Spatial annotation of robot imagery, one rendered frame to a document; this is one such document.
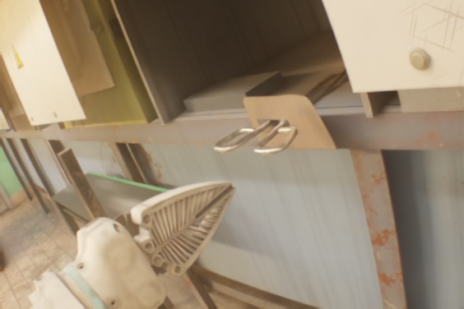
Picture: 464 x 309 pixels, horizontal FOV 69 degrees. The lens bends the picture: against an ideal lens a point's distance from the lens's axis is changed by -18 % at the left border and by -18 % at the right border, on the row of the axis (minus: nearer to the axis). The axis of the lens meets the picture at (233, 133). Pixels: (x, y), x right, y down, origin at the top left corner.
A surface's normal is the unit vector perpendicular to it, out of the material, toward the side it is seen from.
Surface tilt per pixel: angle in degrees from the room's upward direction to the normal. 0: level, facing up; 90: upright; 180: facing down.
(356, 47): 90
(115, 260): 87
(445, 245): 90
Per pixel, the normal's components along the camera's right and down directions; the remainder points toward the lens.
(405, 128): -0.66, 0.48
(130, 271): 0.70, -0.04
